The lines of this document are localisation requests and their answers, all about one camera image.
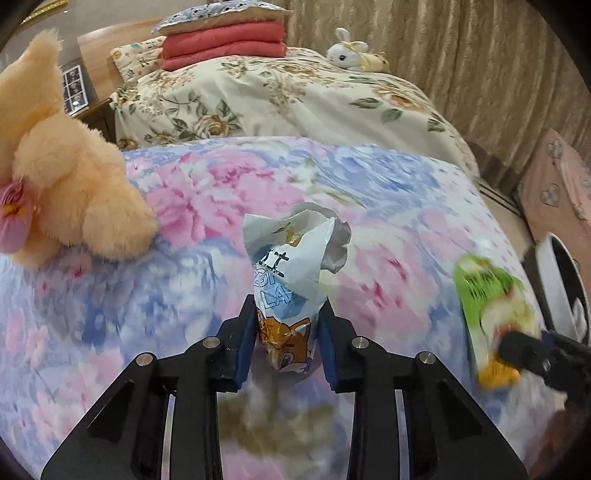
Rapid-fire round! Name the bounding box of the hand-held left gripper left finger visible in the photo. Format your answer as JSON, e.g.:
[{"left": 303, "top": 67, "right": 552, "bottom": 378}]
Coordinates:
[{"left": 41, "top": 305, "right": 259, "bottom": 480}]

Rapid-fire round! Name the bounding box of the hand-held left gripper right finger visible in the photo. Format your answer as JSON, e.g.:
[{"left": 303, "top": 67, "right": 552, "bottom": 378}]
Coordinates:
[{"left": 316, "top": 300, "right": 529, "bottom": 480}]

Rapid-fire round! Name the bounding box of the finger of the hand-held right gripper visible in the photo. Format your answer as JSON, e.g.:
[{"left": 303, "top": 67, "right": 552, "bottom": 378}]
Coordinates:
[
  {"left": 496, "top": 330, "right": 573, "bottom": 393},
  {"left": 542, "top": 329, "right": 591, "bottom": 365}
]

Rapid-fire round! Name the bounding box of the white-rimmed trash bin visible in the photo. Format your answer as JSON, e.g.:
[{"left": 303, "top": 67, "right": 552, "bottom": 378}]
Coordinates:
[{"left": 533, "top": 233, "right": 591, "bottom": 347}]

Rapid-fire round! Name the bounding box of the green snack packet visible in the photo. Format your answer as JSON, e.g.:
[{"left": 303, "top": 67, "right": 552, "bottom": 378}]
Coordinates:
[{"left": 452, "top": 254, "right": 541, "bottom": 392}]

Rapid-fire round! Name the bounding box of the white blue snack bag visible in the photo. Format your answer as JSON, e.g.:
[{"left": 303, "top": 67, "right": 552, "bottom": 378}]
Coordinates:
[{"left": 242, "top": 202, "right": 352, "bottom": 374}]

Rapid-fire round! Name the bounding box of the blue pink floral blanket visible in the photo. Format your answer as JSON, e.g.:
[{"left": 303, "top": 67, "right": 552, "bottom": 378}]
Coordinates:
[{"left": 0, "top": 135, "right": 568, "bottom": 480}]

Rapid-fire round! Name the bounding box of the peach plush toy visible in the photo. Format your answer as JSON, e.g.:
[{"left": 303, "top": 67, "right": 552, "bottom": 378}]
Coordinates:
[{"left": 0, "top": 30, "right": 160, "bottom": 268}]

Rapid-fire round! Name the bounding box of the cream rose-print quilt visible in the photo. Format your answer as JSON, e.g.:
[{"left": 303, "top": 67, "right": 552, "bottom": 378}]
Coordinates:
[{"left": 111, "top": 46, "right": 481, "bottom": 178}]

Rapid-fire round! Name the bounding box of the wooden nightstand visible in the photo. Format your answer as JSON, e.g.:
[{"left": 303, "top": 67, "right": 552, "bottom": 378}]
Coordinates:
[{"left": 76, "top": 98, "right": 118, "bottom": 148}]

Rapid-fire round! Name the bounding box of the yellow bear plush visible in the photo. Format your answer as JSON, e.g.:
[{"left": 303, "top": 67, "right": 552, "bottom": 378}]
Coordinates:
[{"left": 360, "top": 52, "right": 389, "bottom": 72}]

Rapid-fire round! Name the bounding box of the white bunny plush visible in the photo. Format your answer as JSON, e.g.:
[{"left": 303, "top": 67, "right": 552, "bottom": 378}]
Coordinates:
[{"left": 326, "top": 28, "right": 370, "bottom": 72}]

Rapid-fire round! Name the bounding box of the beige patterned curtain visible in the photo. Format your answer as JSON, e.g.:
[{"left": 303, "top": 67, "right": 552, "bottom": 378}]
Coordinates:
[{"left": 281, "top": 0, "right": 591, "bottom": 199}]

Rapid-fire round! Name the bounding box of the folded red blanket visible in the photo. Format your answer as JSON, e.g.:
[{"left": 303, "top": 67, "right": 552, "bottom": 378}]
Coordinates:
[{"left": 161, "top": 21, "right": 288, "bottom": 72}]

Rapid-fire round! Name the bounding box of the black white photo sheet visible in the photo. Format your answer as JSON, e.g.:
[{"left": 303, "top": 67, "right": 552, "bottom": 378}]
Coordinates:
[{"left": 60, "top": 65, "right": 89, "bottom": 116}]

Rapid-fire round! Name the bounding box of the small cream printed pillow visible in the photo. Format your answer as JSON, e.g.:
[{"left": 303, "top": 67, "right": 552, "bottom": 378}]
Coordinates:
[{"left": 110, "top": 36, "right": 167, "bottom": 84}]

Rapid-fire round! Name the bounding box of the wooden headboard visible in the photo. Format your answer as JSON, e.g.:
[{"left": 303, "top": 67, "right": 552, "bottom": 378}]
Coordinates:
[{"left": 76, "top": 23, "right": 162, "bottom": 100}]

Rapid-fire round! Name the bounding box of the blue patterned pillow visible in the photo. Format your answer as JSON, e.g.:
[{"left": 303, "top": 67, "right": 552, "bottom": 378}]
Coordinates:
[{"left": 152, "top": 0, "right": 293, "bottom": 35}]

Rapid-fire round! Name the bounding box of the gold framed painting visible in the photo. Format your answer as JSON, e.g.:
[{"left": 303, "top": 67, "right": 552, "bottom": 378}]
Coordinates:
[{"left": 14, "top": 0, "right": 65, "bottom": 21}]

